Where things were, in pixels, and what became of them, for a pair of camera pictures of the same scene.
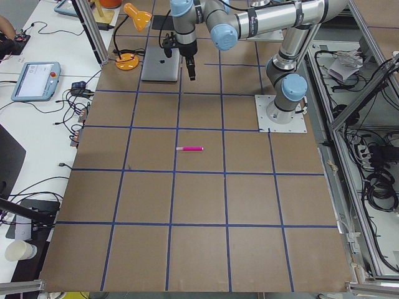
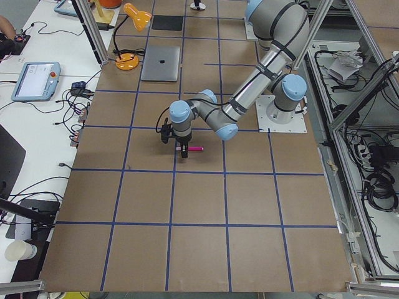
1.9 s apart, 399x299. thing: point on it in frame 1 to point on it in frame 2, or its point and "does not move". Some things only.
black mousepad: x=158 y=21 does not move
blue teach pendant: x=37 y=81 does not move
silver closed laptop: x=157 y=66 does not move
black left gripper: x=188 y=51 to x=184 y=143
